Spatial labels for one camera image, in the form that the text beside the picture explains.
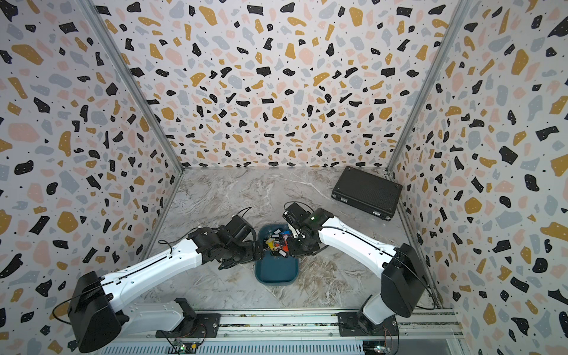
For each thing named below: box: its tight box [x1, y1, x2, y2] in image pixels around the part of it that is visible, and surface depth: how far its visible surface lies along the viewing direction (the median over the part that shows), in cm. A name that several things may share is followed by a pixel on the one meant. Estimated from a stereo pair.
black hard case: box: [331, 165, 404, 222], surface depth 108 cm
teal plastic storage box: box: [255, 223, 300, 287], surface depth 88 cm
